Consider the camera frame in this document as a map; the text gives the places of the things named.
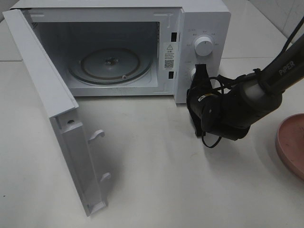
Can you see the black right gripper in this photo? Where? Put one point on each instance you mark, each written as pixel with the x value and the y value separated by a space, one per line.
pixel 203 104

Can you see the pink round plate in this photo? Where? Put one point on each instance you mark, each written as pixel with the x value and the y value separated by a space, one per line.
pixel 290 144

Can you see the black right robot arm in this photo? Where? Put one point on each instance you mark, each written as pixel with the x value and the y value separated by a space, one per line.
pixel 228 107

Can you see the lower white microwave knob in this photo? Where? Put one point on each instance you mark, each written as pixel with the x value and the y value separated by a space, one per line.
pixel 192 73

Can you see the white microwave knob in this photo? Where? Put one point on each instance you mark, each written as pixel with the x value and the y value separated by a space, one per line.
pixel 203 45
pixel 192 73

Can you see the upper white microwave knob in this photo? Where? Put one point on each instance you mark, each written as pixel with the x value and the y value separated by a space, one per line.
pixel 203 45

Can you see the white warning label sticker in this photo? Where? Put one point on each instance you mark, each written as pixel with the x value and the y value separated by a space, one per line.
pixel 169 53

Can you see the glass microwave turntable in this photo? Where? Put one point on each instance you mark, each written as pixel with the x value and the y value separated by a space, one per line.
pixel 110 66

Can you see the white microwave oven body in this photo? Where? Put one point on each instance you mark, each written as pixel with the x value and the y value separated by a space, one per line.
pixel 71 29

